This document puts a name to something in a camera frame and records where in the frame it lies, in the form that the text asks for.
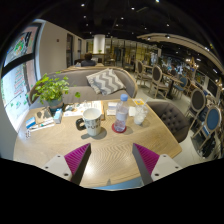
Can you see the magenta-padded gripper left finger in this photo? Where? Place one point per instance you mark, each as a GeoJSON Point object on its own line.
{"type": "Point", "coordinates": [60, 166]}

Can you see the small light blue box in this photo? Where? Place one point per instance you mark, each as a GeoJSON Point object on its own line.
{"type": "Point", "coordinates": [58, 116]}

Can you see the white tissue pack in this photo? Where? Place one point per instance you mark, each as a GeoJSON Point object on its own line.
{"type": "Point", "coordinates": [111, 108]}

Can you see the window with festive decals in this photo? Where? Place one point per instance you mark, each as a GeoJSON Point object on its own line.
{"type": "Point", "coordinates": [16, 86]}

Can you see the grey white chevron cushion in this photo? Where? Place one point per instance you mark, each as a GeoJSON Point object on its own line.
{"type": "Point", "coordinates": [105, 81]}

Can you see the open colourful magazine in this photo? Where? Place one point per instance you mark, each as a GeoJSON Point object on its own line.
{"type": "Point", "coordinates": [78, 108]}

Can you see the dark grey tufted armchair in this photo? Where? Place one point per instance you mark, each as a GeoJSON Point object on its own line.
{"type": "Point", "coordinates": [170, 116]}

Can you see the flat round red coaster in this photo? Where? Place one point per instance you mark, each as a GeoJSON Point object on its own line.
{"type": "Point", "coordinates": [113, 130]}

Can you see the group of oval-back dining chairs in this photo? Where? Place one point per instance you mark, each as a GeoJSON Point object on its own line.
{"type": "Point", "coordinates": [156, 75]}

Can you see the group of ceiling spotlights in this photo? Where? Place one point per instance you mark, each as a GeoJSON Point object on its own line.
{"type": "Point", "coordinates": [82, 5]}

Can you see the green potted plant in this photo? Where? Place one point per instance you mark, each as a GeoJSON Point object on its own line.
{"type": "Point", "coordinates": [51, 88]}

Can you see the grey curved sofa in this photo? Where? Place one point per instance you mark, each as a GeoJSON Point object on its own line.
{"type": "Point", "coordinates": [78, 80]}

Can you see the clear blue-capped water bottle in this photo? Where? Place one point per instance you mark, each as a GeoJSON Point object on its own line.
{"type": "Point", "coordinates": [121, 115]}

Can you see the white round pillar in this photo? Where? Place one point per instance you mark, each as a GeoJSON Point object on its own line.
{"type": "Point", "coordinates": [99, 43]}

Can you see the person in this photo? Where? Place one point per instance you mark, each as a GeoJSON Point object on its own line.
{"type": "Point", "coordinates": [88, 62]}

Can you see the yellow card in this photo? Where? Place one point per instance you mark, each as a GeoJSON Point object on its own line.
{"type": "Point", "coordinates": [139, 102]}

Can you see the pill blister pack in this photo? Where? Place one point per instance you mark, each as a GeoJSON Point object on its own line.
{"type": "Point", "coordinates": [28, 134]}

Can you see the clear plastic cup with straw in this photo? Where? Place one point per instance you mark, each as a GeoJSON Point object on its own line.
{"type": "Point", "coordinates": [140, 116]}

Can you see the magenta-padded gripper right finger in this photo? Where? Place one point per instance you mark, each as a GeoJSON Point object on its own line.
{"type": "Point", "coordinates": [164, 166]}

